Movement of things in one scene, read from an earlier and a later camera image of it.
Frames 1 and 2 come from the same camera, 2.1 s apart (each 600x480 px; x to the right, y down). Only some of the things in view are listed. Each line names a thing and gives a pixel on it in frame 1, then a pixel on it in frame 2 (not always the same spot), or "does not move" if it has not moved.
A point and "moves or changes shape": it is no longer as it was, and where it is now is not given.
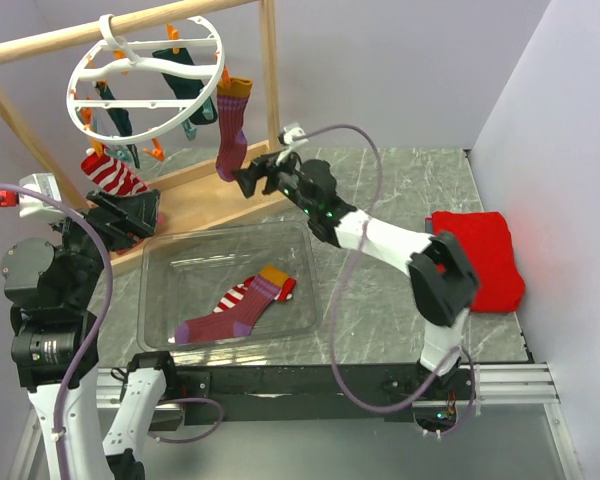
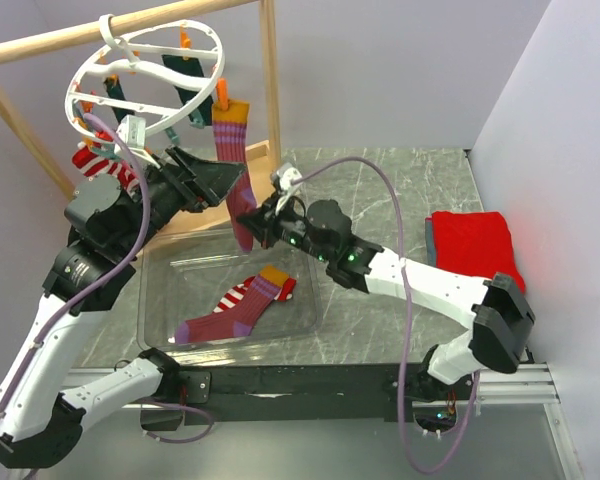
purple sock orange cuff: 238,318 does not move
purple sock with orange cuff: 232,143 moves or changes shape
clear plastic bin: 182,275 does not move
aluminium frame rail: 516,383 does not move
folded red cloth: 487,240 does not move
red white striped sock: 232,297 does not move
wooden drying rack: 207,194 does not move
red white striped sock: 111,175 moves or changes shape
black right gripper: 263,166 -> 261,224
